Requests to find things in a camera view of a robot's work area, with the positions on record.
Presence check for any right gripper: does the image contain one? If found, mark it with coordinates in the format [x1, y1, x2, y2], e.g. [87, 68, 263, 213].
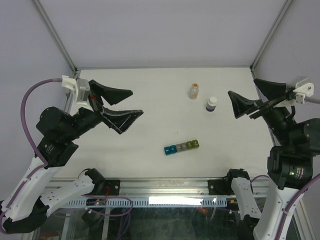
[229, 77, 297, 148]

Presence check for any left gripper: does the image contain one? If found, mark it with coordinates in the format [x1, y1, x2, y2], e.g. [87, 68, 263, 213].
[66, 80, 145, 141]

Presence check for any clear pill jar gold lid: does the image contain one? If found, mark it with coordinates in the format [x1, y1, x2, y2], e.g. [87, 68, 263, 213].
[188, 85, 199, 100]

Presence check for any teal pill box MON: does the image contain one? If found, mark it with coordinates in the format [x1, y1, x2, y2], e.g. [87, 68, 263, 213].
[164, 146, 172, 156]

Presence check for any teal pill box FRI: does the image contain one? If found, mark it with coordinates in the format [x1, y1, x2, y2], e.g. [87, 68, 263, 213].
[169, 145, 178, 154]

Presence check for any green pill box THUR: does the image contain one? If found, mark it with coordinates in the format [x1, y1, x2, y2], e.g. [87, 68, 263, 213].
[191, 139, 200, 149]

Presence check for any clear pill box SAT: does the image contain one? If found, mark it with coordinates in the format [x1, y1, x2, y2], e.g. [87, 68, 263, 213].
[181, 142, 188, 151]

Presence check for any green pill box SUN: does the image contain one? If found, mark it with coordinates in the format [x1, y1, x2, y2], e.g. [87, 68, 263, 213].
[186, 141, 194, 150]

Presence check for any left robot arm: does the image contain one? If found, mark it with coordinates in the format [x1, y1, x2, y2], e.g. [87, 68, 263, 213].
[0, 76, 143, 235]

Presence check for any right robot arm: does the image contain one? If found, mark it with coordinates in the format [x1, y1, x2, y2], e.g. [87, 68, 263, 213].
[223, 77, 320, 240]

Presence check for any white pill bottle blue label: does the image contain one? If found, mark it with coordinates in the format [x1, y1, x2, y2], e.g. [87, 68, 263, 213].
[205, 96, 218, 112]

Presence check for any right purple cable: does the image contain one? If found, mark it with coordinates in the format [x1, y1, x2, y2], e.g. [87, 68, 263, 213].
[228, 96, 320, 240]

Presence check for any purple cable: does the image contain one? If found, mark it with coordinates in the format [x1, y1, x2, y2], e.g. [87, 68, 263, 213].
[0, 77, 135, 233]
[228, 96, 320, 240]

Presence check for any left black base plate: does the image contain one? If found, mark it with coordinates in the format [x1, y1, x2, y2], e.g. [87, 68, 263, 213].
[91, 179, 121, 196]

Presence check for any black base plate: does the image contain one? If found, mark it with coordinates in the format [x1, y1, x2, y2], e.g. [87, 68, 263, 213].
[91, 179, 121, 196]
[207, 178, 234, 196]

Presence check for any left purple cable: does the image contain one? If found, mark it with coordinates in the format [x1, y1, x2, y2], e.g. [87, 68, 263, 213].
[0, 77, 135, 233]

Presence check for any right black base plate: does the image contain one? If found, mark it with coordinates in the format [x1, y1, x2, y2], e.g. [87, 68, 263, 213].
[207, 178, 234, 196]

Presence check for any grey slotted cable duct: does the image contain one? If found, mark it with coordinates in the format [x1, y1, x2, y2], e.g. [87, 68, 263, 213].
[63, 196, 227, 209]

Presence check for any aluminium mounting rail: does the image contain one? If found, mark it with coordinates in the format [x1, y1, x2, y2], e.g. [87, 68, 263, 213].
[43, 176, 268, 198]

